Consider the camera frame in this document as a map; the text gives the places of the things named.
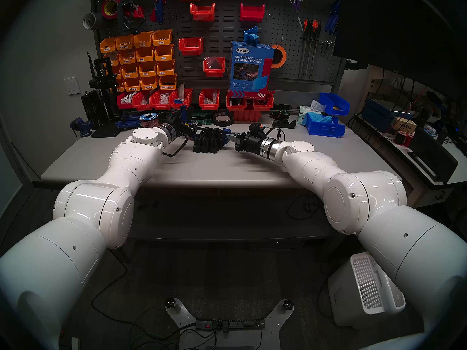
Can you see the green cutting mat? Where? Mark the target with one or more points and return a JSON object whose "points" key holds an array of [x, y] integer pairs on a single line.
{"points": [[202, 115]]}

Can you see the black metal stand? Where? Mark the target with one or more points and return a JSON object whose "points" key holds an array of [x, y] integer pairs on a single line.
{"points": [[102, 83]]}

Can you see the blue black quick clamp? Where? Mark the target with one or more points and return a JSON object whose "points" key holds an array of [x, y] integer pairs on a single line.
{"points": [[127, 124]]}

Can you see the blue cleaning cloths box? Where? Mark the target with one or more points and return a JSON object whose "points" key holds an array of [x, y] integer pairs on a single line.
{"points": [[251, 83]]}

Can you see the white air purifier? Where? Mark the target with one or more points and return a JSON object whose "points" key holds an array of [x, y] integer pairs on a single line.
{"points": [[365, 291]]}

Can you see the black tape roll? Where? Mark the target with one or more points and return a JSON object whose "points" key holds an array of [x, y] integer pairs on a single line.
{"points": [[222, 124]]}

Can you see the black laptop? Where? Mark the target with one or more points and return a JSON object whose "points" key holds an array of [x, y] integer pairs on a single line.
{"points": [[434, 156]]}

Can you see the orange plastic parts bin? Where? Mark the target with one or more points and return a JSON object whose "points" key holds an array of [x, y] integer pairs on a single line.
{"points": [[114, 59], [130, 74], [164, 57], [120, 88], [143, 43], [162, 41], [147, 73], [168, 86], [117, 75], [145, 58], [124, 46], [127, 60], [108, 48], [166, 72], [132, 88], [149, 86]]}

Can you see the orange tape roll on pegboard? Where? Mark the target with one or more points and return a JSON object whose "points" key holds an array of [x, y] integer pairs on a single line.
{"points": [[278, 56]]}

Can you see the clear plastic parts bag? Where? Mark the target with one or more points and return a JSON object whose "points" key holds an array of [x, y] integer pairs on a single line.
{"points": [[211, 63], [128, 98], [164, 98]]}

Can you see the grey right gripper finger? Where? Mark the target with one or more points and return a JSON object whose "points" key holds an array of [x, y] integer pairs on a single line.
{"points": [[235, 136], [239, 148]]}

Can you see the cardboard box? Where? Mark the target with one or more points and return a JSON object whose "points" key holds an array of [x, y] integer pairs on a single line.
{"points": [[404, 125]]}

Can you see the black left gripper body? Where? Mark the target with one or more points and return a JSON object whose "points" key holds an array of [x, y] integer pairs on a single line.
{"points": [[185, 129]]}

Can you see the blue bench vise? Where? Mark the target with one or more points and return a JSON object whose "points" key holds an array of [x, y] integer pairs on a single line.
{"points": [[82, 127]]}

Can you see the black power strip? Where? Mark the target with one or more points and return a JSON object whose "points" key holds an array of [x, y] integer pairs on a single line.
{"points": [[233, 324]]}

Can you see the black levelling knob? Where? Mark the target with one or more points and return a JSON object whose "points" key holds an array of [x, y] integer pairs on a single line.
{"points": [[170, 302], [288, 304]]}

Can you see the blue bar clamp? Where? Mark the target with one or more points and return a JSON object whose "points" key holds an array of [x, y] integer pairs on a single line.
{"points": [[226, 136]]}

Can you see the blue microfiber cloth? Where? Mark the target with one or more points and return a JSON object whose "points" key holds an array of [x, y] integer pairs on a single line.
{"points": [[251, 35]]}

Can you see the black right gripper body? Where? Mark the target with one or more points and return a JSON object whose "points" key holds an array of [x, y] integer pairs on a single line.
{"points": [[251, 142]]}

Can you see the blue crate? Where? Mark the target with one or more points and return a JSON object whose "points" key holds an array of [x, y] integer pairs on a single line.
{"points": [[377, 114]]}

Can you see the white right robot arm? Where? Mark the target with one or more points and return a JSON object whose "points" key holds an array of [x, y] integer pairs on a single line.
{"points": [[365, 199]]}

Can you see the blue plastic storage bin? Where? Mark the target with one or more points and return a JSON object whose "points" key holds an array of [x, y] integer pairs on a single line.
{"points": [[330, 103], [324, 130]]}

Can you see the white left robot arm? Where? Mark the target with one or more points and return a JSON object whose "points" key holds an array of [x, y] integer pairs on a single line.
{"points": [[131, 163]]}

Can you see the white side desk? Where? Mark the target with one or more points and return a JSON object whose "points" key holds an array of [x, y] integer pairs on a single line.
{"points": [[452, 174]]}

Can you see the blue rag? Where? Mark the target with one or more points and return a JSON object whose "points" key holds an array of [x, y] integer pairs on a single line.
{"points": [[323, 119]]}

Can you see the grey duct tape roll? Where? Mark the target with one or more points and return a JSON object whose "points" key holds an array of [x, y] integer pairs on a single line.
{"points": [[98, 19]]}

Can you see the black monitor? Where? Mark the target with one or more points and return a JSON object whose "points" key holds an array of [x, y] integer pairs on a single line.
{"points": [[401, 32]]}

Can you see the small black plastic part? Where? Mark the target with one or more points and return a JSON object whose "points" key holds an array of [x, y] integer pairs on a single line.
{"points": [[290, 124]]}

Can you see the dark grey pegboard panel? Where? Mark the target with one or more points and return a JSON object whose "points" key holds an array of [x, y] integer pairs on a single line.
{"points": [[226, 35]]}

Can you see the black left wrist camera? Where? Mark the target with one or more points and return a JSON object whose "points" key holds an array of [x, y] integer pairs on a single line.
{"points": [[174, 117]]}

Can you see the dark green C-clamp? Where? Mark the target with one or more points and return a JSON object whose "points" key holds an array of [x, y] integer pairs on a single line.
{"points": [[128, 23]]}

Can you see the orange black screwdriver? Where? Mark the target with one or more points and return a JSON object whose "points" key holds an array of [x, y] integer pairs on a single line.
{"points": [[319, 28], [313, 29], [305, 28]]}

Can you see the red tape roll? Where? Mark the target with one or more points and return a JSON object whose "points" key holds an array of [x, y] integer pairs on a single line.
{"points": [[103, 8]]}

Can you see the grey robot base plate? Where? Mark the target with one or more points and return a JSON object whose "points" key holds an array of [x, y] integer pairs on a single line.
{"points": [[270, 334]]}

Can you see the white light switch plate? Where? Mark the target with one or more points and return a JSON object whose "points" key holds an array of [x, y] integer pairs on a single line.
{"points": [[72, 86]]}

